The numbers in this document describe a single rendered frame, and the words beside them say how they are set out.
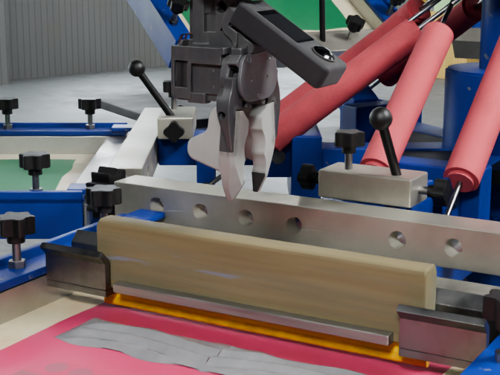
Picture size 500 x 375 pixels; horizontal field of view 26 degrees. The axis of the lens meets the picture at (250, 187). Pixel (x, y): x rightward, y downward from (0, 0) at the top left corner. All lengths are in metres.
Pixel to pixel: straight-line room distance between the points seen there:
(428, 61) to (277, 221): 0.42
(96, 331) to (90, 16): 10.46
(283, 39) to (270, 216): 0.37
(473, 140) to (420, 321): 0.53
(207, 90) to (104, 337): 0.28
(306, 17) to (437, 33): 0.87
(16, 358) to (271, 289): 0.26
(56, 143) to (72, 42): 9.34
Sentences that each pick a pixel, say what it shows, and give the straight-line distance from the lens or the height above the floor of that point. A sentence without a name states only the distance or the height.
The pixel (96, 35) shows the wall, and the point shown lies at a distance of 11.60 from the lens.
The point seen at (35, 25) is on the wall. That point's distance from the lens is 11.22.
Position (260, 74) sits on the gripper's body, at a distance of 1.07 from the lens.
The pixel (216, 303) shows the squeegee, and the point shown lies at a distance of 1.12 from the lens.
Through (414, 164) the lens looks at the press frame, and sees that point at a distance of 1.55.
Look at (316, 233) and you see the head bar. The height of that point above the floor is 1.01.
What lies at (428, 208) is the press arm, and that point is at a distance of 1.48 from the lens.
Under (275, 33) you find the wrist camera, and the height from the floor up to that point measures 1.27.
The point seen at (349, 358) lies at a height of 0.96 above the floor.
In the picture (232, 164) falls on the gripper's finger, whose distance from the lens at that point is 1.05.
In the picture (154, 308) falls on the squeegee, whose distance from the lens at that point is 1.19.
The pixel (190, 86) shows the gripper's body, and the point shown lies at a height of 1.22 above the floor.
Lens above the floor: 1.36
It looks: 13 degrees down
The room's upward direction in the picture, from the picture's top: straight up
